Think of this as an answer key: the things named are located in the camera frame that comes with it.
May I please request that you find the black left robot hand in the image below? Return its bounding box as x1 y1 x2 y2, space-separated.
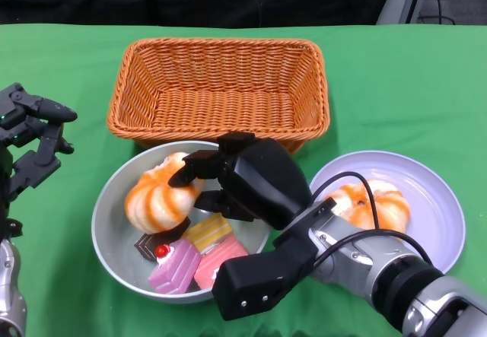
0 81 78 202

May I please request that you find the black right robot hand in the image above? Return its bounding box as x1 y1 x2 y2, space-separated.
167 131 314 231

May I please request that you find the yellow cake slice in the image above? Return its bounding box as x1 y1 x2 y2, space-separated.
184 213 234 255

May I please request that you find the salmon cake slice with berries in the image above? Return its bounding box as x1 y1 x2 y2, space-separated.
193 236 250 291

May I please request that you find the orange striped bread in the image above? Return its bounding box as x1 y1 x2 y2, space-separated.
325 179 412 236
125 152 202 235

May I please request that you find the grey bowl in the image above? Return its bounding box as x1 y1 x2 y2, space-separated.
91 140 274 305

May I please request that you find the pink cake slice with cherry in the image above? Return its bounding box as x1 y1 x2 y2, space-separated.
148 237 202 295

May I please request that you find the chocolate cake slice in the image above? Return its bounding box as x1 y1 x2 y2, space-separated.
135 218 192 264

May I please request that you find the orange wicker basket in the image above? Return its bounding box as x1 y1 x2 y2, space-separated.
106 38 331 157

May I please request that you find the pale lavender plate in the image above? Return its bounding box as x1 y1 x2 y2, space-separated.
309 151 466 277

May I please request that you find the green tablecloth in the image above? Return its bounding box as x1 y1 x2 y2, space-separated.
0 24 487 337

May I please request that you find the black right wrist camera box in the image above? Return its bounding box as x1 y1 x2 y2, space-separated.
212 236 319 322

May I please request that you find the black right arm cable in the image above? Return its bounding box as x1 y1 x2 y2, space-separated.
310 171 435 275

